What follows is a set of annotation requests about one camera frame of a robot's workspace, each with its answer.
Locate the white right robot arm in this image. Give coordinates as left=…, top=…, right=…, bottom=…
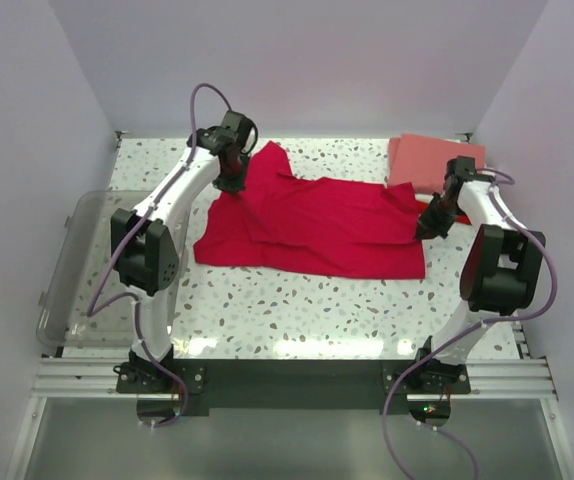
left=412, top=156, right=546, bottom=393

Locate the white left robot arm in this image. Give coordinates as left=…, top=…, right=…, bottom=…
left=110, top=110, right=258, bottom=392

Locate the folded pink t-shirt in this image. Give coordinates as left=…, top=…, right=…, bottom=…
left=387, top=134, right=486, bottom=190

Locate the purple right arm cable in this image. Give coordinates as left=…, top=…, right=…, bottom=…
left=382, top=168, right=561, bottom=480

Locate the aluminium extrusion rail frame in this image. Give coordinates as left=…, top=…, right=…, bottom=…
left=6, top=130, right=574, bottom=480

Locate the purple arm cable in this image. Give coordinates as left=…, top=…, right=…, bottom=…
left=382, top=168, right=561, bottom=480
left=86, top=82, right=236, bottom=429

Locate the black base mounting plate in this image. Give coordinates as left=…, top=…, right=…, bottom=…
left=113, top=356, right=471, bottom=421

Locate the clear plastic bin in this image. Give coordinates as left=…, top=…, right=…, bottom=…
left=36, top=190, right=188, bottom=347

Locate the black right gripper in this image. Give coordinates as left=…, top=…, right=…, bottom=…
left=414, top=192, right=464, bottom=241

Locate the folded red t-shirt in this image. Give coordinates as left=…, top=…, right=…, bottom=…
left=415, top=198, right=472, bottom=226

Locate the crimson red t-shirt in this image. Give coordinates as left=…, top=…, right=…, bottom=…
left=194, top=142, right=426, bottom=280

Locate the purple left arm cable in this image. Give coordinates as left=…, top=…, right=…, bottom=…
left=86, top=82, right=236, bottom=429

